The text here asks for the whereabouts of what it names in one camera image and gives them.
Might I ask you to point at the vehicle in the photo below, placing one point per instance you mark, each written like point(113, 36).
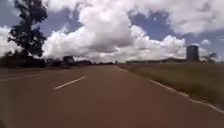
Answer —
point(68, 60)

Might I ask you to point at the dark bushes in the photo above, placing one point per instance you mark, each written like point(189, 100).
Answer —
point(20, 62)

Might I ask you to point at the tall dark tree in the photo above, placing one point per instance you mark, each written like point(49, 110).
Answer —
point(29, 31)

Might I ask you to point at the tall grey building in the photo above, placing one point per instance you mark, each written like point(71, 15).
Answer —
point(192, 53)

